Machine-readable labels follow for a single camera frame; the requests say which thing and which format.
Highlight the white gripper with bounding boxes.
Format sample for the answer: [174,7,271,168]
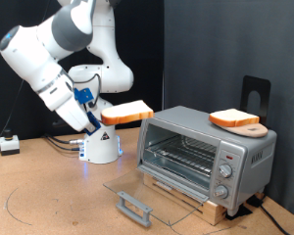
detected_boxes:
[38,76,97,133]

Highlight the white bread slice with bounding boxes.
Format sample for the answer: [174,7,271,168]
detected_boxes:
[100,99,155,126]
[209,108,261,128]

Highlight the silver oven knob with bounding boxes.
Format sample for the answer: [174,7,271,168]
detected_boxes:
[213,184,229,200]
[218,163,234,179]

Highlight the silver toaster oven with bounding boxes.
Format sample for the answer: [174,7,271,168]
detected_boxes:
[135,105,278,217]

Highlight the white emergency stop box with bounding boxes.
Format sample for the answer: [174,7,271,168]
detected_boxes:
[0,128,21,157]

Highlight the slotted wooden block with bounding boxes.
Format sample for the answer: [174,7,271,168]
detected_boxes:
[142,172,228,227]

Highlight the small wooden serving board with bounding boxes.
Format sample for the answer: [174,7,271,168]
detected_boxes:
[219,122,270,138]

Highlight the black cable silver connector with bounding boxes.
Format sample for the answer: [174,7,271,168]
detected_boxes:
[42,132,86,146]

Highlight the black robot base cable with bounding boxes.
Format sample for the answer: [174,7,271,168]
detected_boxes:
[46,136,82,152]

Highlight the wire oven rack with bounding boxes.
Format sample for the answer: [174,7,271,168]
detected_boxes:
[143,134,219,177]

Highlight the black metal bracket with hole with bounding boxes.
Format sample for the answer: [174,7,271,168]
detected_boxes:
[240,74,272,126]

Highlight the black oven power cord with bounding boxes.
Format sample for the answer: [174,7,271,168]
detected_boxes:
[247,195,291,235]

